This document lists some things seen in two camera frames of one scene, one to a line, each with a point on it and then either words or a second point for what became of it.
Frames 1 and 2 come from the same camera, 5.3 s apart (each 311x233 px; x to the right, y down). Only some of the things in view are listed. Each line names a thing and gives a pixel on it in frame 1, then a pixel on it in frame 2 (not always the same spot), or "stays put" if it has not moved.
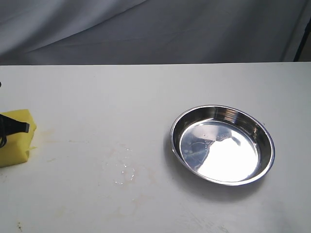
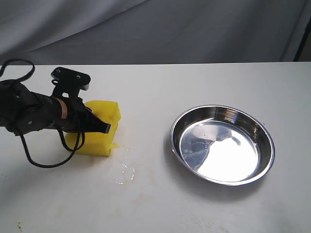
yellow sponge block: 15,150 to 98,144
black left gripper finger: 8,125 to 72,114
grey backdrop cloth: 72,32 stays put
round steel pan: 223,144 stays put
